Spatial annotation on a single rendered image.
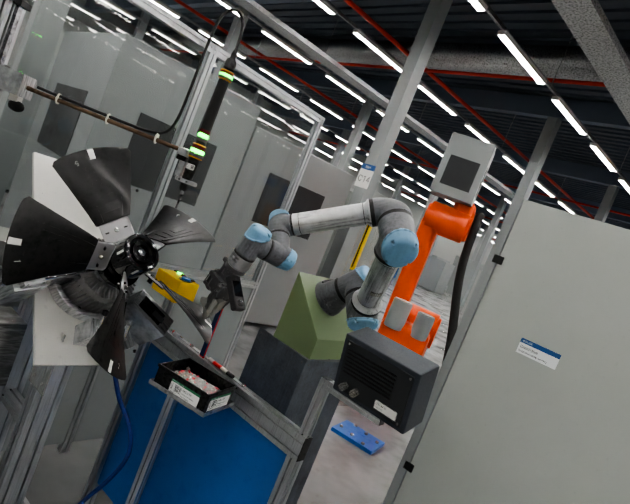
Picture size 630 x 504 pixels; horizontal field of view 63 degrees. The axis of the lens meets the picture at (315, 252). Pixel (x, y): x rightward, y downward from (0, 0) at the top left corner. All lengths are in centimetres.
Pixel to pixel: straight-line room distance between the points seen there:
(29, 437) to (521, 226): 240
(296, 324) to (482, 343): 125
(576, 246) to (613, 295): 29
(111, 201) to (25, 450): 83
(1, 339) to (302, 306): 101
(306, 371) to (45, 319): 91
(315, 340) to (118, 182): 89
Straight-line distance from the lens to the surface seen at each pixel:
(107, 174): 169
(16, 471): 199
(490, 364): 293
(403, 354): 150
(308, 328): 198
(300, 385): 201
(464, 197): 529
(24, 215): 147
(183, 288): 210
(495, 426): 295
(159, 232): 177
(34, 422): 190
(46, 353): 169
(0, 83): 193
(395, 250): 160
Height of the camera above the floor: 152
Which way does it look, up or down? 4 degrees down
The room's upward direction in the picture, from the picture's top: 22 degrees clockwise
